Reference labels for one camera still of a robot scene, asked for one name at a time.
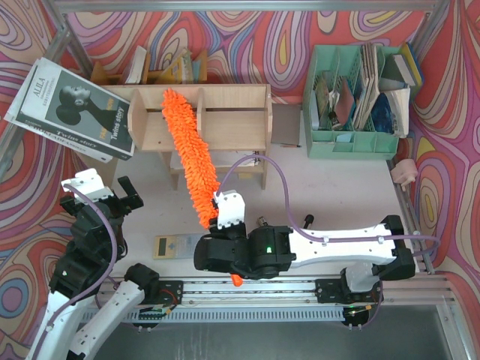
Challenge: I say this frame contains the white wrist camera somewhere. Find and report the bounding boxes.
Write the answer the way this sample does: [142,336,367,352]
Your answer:
[214,190,245,230]
[61,168,114,203]

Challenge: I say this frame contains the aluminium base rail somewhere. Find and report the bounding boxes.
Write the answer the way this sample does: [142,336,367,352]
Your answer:
[121,274,457,329]

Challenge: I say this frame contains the yellow calculator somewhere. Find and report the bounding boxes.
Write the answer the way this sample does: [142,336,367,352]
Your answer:
[153,233,203,260]

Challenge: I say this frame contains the pink piggy figure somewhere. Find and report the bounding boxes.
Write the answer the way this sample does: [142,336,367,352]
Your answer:
[390,159,418,191]

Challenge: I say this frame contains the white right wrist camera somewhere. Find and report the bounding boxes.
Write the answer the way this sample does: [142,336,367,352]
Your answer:
[214,190,245,230]

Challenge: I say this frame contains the white spiral notebook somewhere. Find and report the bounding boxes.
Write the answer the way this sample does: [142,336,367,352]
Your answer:
[170,151,257,170]

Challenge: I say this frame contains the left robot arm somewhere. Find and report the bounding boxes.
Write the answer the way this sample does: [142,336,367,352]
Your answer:
[27,169,183,359]

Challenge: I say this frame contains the light blue paper pad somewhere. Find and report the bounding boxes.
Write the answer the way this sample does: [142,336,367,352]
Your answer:
[335,133,354,143]

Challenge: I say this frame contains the books in green organizer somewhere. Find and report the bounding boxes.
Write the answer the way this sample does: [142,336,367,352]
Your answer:
[313,41,425,138]

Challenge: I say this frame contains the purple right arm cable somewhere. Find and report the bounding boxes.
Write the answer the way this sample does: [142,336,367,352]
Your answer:
[215,154,440,260]

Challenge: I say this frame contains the orange microfiber duster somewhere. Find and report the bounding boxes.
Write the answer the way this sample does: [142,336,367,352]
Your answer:
[162,88,242,287]

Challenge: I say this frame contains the wooden bookshelf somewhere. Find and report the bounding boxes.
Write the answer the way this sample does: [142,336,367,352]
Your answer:
[107,84,273,188]

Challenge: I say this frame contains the mint green desk organizer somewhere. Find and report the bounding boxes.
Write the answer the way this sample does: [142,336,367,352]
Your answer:
[302,43,421,161]

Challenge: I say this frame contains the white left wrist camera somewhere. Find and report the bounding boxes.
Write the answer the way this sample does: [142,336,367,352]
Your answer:
[61,168,114,203]

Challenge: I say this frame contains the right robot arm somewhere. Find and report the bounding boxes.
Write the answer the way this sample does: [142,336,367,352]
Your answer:
[193,215,416,304]

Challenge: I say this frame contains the black white magazine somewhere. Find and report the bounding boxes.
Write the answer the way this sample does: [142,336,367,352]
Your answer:
[4,58,135,162]

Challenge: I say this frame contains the grey black stapler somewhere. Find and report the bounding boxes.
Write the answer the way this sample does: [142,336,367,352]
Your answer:
[256,216,269,227]

